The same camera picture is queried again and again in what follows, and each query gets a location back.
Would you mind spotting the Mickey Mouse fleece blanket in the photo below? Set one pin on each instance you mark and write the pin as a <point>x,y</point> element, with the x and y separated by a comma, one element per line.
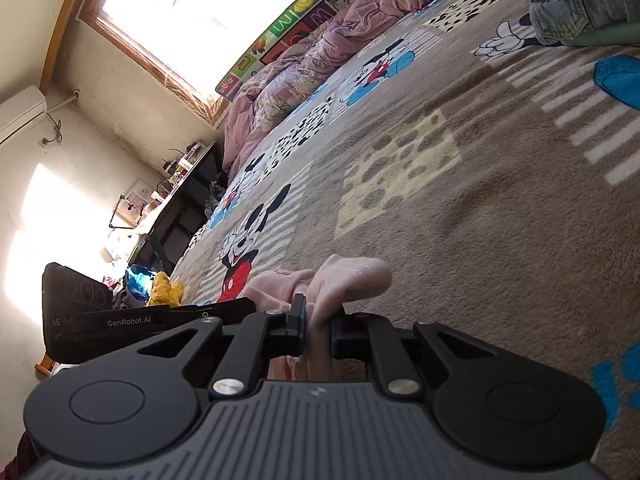
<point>498,178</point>

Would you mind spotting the yellow knit sweater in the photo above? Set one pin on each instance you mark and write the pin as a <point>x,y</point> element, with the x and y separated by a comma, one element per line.
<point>165,292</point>

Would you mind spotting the blue plastic bag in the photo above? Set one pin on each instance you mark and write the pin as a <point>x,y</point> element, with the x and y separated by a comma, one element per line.
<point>139,281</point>

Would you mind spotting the dark desk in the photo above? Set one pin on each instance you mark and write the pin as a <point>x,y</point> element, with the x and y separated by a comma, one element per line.
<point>163,241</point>

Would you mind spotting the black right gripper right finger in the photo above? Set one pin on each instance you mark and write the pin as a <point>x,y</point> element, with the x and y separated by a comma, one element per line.
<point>500,407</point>

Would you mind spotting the colourful alphabet foam mat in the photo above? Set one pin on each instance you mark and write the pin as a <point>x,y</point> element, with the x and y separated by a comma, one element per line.
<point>298,21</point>

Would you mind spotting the white air conditioner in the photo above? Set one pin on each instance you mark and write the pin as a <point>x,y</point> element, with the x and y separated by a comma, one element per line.
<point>23,110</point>

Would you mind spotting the pink printed children's pants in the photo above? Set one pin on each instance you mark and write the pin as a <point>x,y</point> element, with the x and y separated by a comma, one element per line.
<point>338,280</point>

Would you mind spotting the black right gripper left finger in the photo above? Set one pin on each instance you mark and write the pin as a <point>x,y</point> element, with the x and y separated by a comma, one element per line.
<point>138,401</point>

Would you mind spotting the folded blue jeans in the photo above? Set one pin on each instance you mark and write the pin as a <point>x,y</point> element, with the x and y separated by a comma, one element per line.
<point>557,21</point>

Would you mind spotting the purple crumpled duvet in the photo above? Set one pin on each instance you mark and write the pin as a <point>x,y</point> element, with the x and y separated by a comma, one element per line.
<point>269,96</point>

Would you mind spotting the wooden framed window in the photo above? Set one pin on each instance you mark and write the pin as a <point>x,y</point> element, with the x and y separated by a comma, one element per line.
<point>185,45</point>

